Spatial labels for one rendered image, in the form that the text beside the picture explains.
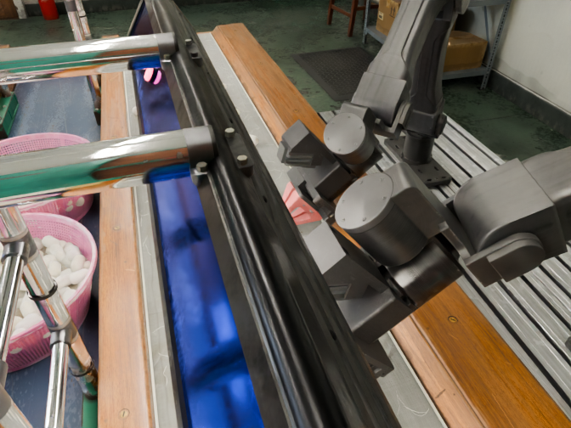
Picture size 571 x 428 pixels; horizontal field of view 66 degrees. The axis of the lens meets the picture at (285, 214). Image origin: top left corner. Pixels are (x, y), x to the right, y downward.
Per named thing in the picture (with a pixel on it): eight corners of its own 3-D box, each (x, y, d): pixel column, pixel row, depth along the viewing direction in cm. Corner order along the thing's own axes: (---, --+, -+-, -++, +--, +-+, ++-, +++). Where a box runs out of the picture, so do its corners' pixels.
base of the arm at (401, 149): (431, 155, 89) (461, 150, 91) (387, 112, 104) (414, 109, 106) (423, 188, 94) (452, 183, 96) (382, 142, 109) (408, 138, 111)
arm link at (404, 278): (378, 286, 37) (444, 234, 36) (357, 248, 42) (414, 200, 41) (420, 323, 41) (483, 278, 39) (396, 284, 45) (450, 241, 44)
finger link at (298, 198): (263, 228, 67) (309, 188, 65) (251, 201, 73) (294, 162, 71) (291, 247, 72) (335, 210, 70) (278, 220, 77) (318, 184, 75)
